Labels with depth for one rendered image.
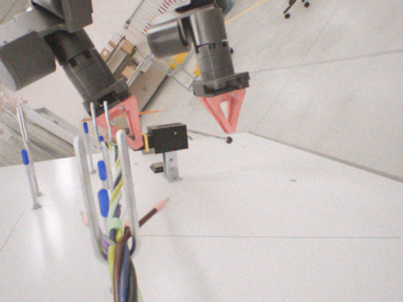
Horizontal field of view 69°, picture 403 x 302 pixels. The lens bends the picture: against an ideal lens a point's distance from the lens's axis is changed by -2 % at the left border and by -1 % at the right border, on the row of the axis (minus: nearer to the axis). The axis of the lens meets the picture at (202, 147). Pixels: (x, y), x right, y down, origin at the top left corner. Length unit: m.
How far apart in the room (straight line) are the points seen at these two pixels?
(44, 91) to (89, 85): 8.31
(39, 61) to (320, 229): 0.38
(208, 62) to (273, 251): 0.31
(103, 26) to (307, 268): 8.69
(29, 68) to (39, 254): 0.22
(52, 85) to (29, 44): 8.30
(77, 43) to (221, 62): 0.21
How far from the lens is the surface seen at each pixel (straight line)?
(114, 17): 8.91
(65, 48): 0.45
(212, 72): 0.49
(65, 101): 8.69
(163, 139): 0.47
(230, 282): 0.26
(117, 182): 0.22
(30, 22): 0.43
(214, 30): 0.49
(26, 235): 0.41
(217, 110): 0.49
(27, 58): 0.42
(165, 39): 0.51
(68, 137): 1.21
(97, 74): 0.44
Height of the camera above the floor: 1.25
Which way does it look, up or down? 21 degrees down
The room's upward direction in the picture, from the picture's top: 54 degrees counter-clockwise
